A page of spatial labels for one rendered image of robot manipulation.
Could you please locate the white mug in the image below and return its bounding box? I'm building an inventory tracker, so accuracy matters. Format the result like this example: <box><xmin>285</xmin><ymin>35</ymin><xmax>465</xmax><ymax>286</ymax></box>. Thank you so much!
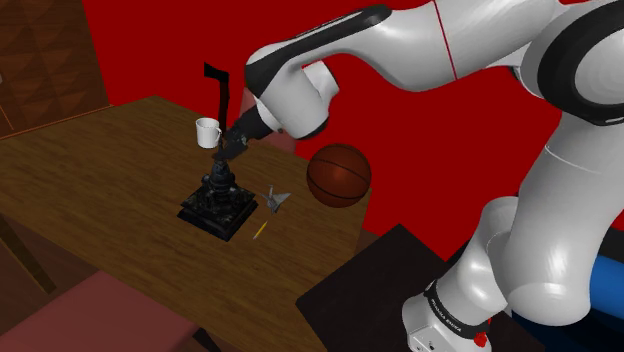
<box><xmin>195</xmin><ymin>117</ymin><xmax>223</xmax><ymax>149</ymax></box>

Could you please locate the black bent lamp stand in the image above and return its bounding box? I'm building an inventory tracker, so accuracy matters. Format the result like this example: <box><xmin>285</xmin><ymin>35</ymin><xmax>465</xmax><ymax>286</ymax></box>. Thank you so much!
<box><xmin>203</xmin><ymin>61</ymin><xmax>231</xmax><ymax>132</ymax></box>

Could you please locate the grey folded paper figure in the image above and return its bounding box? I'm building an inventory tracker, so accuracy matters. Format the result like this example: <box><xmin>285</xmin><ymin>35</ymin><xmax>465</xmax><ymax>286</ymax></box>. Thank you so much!
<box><xmin>258</xmin><ymin>184</ymin><xmax>293</xmax><ymax>216</ymax></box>

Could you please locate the black temple figure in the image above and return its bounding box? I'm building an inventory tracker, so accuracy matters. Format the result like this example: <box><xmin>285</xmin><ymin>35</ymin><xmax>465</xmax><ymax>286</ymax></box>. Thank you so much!
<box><xmin>176</xmin><ymin>156</ymin><xmax>260</xmax><ymax>243</ymax></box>

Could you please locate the brown basketball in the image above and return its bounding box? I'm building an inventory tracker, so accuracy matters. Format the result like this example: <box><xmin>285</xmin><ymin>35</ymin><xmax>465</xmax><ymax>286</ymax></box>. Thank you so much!
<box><xmin>305</xmin><ymin>142</ymin><xmax>373</xmax><ymax>210</ymax></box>

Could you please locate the brown wooden table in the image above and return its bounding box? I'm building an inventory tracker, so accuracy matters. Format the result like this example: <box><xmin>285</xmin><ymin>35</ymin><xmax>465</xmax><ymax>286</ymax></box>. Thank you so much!
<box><xmin>0</xmin><ymin>94</ymin><xmax>375</xmax><ymax>352</ymax></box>

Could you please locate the dark robot stand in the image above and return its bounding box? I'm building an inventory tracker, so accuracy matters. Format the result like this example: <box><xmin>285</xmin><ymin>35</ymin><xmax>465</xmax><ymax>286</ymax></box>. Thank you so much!
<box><xmin>294</xmin><ymin>223</ymin><xmax>535</xmax><ymax>352</ymax></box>

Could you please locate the brown panelled wooden door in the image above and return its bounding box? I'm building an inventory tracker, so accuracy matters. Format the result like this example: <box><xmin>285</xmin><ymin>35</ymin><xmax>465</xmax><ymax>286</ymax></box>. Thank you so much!
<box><xmin>0</xmin><ymin>0</ymin><xmax>112</xmax><ymax>139</ymax></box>

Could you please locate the blue cylinder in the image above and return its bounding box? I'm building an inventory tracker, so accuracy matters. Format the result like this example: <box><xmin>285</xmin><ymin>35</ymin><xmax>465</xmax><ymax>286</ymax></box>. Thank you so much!
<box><xmin>588</xmin><ymin>253</ymin><xmax>624</xmax><ymax>324</ymax></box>

